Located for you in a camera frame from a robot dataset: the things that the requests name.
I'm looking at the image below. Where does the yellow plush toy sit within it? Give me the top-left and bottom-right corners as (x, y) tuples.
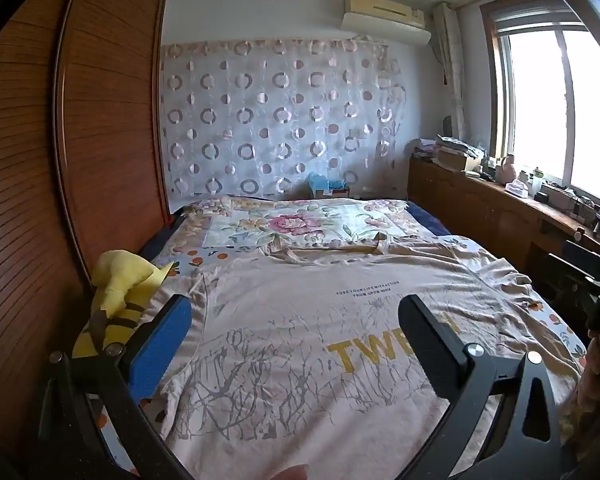
(72, 249), (178, 361)

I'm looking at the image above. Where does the beige printed t-shirt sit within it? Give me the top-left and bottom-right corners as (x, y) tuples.
(145, 234), (588, 480)

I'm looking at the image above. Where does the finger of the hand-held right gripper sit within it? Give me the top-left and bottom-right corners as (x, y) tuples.
(545, 227), (600, 306)

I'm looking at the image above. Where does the pink figurine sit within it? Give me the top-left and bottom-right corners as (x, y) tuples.
(496, 155), (518, 183)

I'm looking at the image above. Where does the wooden wardrobe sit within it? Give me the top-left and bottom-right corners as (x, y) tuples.
(0, 0), (173, 480)

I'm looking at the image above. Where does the window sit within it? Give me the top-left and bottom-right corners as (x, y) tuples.
(480, 0), (600, 201)

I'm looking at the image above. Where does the blue plastic bag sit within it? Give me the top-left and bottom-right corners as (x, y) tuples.
(307, 172), (348, 193)

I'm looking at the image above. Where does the orange fruit print bedsheet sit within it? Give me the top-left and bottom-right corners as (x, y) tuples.
(92, 235), (588, 480)

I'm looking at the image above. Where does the circle patterned wall cloth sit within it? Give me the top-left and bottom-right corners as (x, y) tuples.
(160, 35), (408, 200)

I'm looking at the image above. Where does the pile of books and papers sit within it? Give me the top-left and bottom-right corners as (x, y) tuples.
(414, 135), (486, 173)

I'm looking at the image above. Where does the white air conditioner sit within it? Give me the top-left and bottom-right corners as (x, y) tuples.
(341, 0), (432, 45)

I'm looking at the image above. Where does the long wooden cabinet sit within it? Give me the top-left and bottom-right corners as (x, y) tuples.
(407, 155), (600, 281)

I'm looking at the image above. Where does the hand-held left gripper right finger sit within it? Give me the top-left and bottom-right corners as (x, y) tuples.
(399, 294), (567, 480)

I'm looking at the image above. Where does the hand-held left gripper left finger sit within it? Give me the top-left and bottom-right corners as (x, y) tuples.
(35, 294), (196, 480)

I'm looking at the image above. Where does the tied pale window curtain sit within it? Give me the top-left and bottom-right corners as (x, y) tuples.
(432, 2), (468, 141)

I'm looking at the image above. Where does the floral quilt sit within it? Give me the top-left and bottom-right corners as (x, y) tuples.
(172, 197), (413, 253)

